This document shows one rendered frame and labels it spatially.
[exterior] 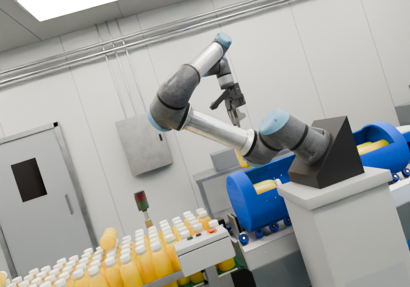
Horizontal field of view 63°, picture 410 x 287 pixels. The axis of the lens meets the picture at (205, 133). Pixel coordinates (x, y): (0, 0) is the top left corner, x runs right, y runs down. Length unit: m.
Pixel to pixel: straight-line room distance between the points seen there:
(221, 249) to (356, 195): 0.51
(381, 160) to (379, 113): 4.20
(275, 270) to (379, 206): 0.56
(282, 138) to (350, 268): 0.50
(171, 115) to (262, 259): 0.76
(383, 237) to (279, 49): 4.36
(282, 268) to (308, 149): 0.60
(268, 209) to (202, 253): 0.41
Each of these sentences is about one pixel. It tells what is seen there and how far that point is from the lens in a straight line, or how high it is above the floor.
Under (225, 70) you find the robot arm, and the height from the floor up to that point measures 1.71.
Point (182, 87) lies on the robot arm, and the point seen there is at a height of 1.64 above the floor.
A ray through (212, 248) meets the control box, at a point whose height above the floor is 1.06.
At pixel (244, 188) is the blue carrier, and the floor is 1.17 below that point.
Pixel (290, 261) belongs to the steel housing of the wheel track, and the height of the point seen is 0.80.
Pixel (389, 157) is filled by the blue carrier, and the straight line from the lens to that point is 1.84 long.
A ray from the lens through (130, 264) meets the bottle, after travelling 1.42.
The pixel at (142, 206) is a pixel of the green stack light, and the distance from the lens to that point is 1.89.
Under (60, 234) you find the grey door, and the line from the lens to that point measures 5.37.
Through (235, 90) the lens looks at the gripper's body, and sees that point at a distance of 1.62.
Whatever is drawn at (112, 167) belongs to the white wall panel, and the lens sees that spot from 5.08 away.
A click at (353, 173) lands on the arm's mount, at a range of 1.33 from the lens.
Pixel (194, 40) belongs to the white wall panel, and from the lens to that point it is 5.22.
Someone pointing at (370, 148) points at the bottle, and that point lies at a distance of 1.86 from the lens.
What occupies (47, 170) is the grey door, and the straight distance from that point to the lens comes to 5.27.
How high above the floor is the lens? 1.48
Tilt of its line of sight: 1 degrees down
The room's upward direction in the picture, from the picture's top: 18 degrees counter-clockwise
